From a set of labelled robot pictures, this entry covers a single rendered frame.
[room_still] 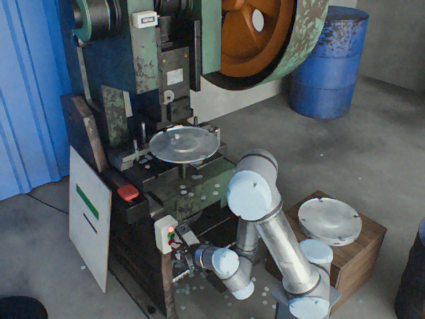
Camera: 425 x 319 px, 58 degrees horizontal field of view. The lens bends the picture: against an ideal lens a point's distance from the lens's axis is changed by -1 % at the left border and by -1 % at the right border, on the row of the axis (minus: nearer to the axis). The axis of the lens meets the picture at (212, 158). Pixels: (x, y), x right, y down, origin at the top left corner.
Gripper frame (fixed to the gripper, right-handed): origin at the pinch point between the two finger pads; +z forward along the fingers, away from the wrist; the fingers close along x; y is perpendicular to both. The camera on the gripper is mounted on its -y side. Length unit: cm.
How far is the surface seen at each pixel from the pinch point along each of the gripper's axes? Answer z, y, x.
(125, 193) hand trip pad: 0.0, -24.8, -10.6
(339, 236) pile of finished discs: -18, 30, 68
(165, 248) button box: 2.3, 1.0, -2.9
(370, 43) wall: 117, -47, 354
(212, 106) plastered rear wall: 152, -40, 146
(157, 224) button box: 0.0, -9.1, -3.3
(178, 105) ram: 1, -48, 23
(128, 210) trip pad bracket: 1.3, -18.6, -11.2
